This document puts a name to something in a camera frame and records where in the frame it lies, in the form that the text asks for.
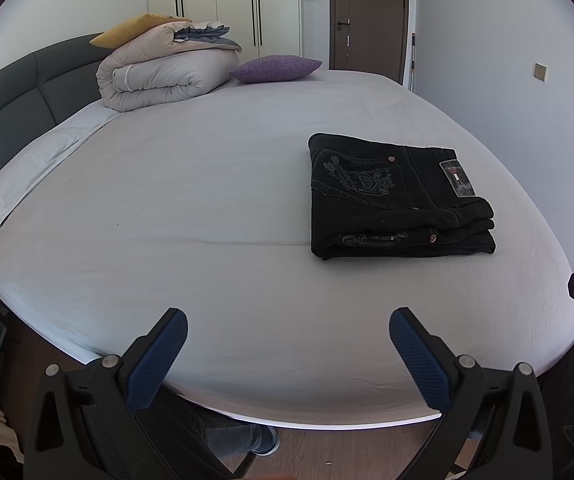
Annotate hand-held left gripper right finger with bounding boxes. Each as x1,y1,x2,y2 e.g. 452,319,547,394
388,307,553,480

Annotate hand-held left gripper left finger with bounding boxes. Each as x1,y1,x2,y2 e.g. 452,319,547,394
23,307,238,480

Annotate black pants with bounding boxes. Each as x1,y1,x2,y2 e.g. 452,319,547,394
308,132,497,261

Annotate bed with white sheet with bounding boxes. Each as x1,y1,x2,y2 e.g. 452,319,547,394
0,67,574,428

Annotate person's foot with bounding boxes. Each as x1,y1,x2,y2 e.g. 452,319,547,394
187,402,280,458

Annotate white flat pillow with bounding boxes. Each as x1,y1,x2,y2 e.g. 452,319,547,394
0,105,122,247

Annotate folded beige duvet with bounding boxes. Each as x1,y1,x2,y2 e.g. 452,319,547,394
96,20,243,112

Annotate grey padded headboard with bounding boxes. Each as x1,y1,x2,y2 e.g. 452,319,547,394
0,32,118,233

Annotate purple pillow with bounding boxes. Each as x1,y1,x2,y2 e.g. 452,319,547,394
229,55,323,84

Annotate blue-grey folded cloth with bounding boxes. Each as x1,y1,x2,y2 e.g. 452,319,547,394
174,25,243,54

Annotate yellow pillow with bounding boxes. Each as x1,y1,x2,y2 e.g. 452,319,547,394
89,13,193,48

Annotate brown door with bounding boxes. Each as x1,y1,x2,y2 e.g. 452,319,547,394
328,0,412,86

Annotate cream wardrobe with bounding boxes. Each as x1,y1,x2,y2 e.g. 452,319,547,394
146,0,302,61

